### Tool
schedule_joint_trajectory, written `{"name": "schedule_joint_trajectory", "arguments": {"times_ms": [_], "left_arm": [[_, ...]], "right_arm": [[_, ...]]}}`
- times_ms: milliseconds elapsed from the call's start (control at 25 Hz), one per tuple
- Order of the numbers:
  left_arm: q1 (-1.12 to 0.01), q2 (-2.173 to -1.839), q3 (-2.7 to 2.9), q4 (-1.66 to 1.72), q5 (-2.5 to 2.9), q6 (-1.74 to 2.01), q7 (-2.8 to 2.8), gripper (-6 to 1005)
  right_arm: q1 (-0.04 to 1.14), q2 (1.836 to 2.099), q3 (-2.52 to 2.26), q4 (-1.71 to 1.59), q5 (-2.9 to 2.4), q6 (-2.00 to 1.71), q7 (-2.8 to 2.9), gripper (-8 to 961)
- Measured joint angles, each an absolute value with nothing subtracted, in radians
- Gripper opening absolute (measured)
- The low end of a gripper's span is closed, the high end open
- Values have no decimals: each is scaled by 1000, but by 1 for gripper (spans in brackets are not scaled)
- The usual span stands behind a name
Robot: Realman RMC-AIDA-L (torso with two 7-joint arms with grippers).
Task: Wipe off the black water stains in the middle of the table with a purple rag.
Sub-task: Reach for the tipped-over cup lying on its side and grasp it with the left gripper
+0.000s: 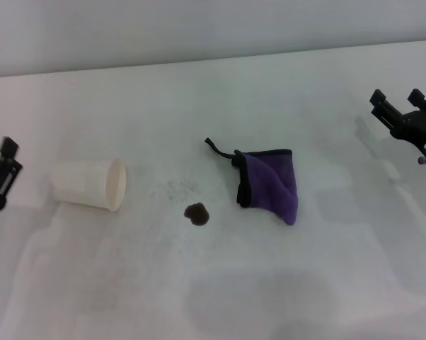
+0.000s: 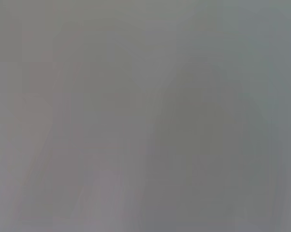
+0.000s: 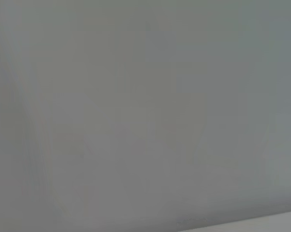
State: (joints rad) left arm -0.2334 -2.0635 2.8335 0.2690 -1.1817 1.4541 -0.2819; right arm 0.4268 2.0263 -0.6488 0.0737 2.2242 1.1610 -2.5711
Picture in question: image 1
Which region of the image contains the dark liquid stain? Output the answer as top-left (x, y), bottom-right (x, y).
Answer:
top-left (183, 202), bottom-right (211, 227)

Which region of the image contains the white paper cup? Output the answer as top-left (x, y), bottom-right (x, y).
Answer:
top-left (49, 157), bottom-right (128, 213)

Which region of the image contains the purple rag with black trim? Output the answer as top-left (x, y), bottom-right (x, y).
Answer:
top-left (204, 137), bottom-right (299, 227)

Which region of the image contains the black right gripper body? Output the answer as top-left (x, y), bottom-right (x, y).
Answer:
top-left (388, 106), bottom-right (426, 157)

